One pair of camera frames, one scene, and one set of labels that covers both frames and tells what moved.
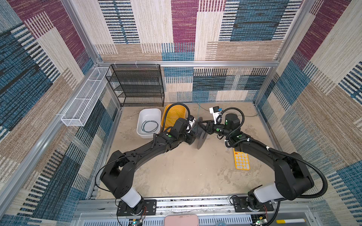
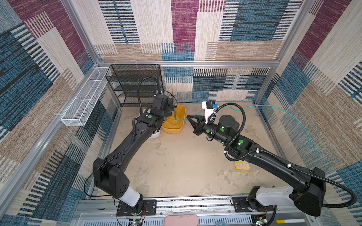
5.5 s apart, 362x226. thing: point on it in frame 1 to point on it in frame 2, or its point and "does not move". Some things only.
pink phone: [181, 220] does not move
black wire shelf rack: [137, 85] does not move
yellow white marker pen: [291, 221] does not move
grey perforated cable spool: [201, 134] to [175, 103]
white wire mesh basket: [77, 114] does not move
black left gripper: [191, 134] to [168, 109]
